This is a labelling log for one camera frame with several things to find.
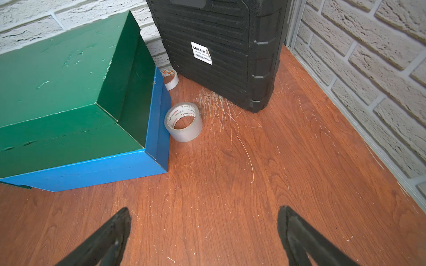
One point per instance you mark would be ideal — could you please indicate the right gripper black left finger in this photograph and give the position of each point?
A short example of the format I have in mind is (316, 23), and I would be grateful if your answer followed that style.
(106, 246)

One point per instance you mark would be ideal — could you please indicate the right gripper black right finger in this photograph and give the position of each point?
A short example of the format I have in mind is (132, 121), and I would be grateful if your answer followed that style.
(301, 242)

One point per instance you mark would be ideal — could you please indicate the blue shoebox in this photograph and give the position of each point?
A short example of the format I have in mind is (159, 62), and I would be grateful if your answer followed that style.
(156, 133)

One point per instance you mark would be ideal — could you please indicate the green shoebox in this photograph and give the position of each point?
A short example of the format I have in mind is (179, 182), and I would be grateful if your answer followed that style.
(100, 54)

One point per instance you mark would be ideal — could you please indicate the tape roll front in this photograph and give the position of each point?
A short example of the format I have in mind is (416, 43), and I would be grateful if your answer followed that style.
(183, 121)

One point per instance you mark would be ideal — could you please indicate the black tool case orange latches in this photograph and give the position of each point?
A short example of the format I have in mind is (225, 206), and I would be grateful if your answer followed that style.
(230, 47)

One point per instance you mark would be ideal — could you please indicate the tape roll near wall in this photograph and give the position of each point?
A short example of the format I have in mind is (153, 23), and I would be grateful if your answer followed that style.
(170, 78)

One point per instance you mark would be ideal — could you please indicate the right aluminium corner post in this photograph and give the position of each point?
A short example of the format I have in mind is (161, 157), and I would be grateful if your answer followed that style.
(293, 16)

